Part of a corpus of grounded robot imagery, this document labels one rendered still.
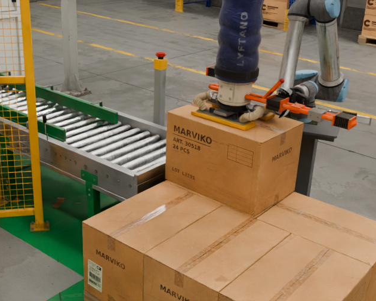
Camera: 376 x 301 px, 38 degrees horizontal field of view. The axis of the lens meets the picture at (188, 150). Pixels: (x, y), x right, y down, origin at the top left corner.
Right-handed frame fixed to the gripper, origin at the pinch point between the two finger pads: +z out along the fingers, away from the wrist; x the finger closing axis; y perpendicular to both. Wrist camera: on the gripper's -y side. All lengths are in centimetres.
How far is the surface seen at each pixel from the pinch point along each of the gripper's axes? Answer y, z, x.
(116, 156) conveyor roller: 101, 12, -55
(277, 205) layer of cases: -6, 3, -53
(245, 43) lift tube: 19.4, 7.0, 27.6
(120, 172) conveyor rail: 75, 36, -49
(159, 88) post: 118, -47, -28
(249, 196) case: 1.2, 21.0, -43.5
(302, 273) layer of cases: -43, 48, -53
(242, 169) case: 6.8, 20.8, -30.7
